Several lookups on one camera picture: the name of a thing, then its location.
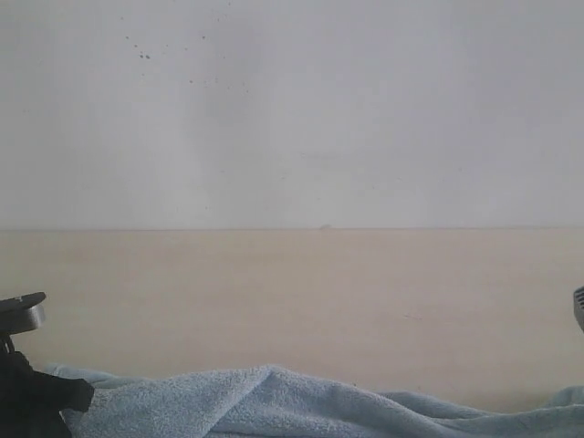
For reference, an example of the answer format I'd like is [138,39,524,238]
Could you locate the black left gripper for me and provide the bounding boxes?
[1,337,95,437]

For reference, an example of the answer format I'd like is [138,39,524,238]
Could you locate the light blue terry towel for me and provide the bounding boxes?
[47,365,583,437]

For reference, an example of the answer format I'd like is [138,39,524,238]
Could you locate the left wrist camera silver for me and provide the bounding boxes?
[0,292,47,336]

